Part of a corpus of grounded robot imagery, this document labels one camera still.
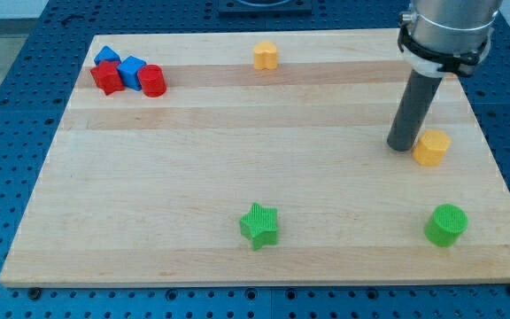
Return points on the green star block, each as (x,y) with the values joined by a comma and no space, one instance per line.
(259,225)

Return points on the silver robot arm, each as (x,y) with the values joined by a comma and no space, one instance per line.
(467,12)

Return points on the red star block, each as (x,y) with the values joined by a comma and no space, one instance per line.
(107,78)

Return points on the wooden board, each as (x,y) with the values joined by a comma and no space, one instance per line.
(140,191)

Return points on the yellow heart block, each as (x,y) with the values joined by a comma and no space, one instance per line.
(265,56)

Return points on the red cylinder block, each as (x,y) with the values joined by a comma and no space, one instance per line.
(152,80)

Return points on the blue cube block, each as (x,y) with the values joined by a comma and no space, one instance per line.
(128,70)

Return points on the yellow hexagon block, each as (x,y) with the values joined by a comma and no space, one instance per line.
(431,148)

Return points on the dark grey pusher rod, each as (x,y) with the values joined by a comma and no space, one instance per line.
(413,108)

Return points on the blue pentagon block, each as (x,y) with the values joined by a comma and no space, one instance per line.
(106,54)

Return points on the green cylinder block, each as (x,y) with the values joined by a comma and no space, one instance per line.
(445,225)

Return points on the black cable clamp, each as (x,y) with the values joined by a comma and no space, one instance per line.
(433,48)

